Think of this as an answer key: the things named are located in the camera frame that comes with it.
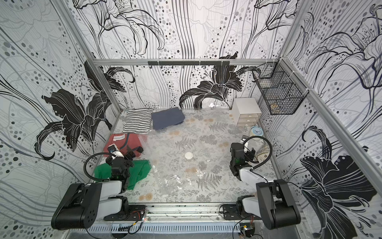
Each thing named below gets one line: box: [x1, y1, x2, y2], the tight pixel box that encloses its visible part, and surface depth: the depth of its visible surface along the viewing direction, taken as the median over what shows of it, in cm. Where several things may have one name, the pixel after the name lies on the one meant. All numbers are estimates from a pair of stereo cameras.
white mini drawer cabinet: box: [232, 97, 263, 127], surface depth 107 cm
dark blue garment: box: [151, 107, 186, 131], surface depth 113 cm
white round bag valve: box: [184, 151, 194, 160], surface depth 95 cm
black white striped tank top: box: [122, 108, 154, 134], surface depth 113 cm
